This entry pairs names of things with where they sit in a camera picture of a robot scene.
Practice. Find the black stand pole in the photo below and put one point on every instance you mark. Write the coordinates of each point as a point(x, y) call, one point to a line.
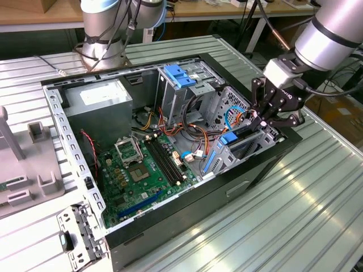
point(248, 22)

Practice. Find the small black switch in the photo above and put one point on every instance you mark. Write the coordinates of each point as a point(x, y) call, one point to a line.
point(89, 184)

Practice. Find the metal optical drive cage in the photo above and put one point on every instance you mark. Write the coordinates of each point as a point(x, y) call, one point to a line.
point(174, 99)

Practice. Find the blue expansion slot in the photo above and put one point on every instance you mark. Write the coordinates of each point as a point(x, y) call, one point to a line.
point(139, 206)

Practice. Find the CPU socket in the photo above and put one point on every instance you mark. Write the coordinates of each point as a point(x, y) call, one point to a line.
point(140, 174)

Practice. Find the blue plastic drive latch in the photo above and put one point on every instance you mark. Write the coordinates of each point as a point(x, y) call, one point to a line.
point(178, 78)

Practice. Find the black RAM slot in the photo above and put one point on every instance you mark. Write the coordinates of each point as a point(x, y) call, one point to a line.
point(170, 158)
point(162, 163)

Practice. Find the hard disk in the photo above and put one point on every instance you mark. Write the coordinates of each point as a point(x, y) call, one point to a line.
point(228, 139)

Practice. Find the black plastic retainer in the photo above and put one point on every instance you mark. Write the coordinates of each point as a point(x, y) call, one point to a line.
point(65, 99)

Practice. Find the grey parts rack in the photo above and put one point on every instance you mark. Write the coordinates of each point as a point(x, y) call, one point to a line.
point(28, 157)

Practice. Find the green motherboard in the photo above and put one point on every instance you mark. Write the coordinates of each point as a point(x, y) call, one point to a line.
point(144, 195)

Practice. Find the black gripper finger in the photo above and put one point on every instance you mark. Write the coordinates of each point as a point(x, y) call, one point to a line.
point(283, 123)
point(259, 93)

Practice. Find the black open PC case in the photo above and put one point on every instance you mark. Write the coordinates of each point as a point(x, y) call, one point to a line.
point(198, 218)

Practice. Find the wooden desk white frame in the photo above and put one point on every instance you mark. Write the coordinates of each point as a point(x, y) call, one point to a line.
point(283, 10)

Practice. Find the green RAM stick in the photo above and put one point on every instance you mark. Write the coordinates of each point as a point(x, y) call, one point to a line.
point(3, 186)

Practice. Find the black latch teal label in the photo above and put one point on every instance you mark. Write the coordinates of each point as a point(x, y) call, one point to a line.
point(65, 241)

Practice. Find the hinged metal slot bracket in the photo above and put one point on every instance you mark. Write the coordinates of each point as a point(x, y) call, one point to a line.
point(80, 224)

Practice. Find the grey power supply unit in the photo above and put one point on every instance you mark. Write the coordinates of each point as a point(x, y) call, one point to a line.
point(99, 122)

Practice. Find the white box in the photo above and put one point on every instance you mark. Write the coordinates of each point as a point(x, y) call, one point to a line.
point(238, 3)

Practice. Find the large cardboard box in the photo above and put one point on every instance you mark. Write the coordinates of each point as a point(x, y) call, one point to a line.
point(340, 119)

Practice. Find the grey wrist mount block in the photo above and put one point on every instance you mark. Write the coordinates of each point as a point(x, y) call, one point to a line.
point(279, 73)

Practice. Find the metal disk bay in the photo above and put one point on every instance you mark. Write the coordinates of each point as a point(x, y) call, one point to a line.
point(224, 163)

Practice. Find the white papers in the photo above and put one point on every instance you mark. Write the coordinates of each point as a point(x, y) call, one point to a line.
point(215, 2)

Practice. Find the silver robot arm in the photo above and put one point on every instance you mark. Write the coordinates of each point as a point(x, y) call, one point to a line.
point(326, 34)

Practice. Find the black case fan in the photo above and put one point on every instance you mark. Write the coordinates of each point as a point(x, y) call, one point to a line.
point(88, 160)

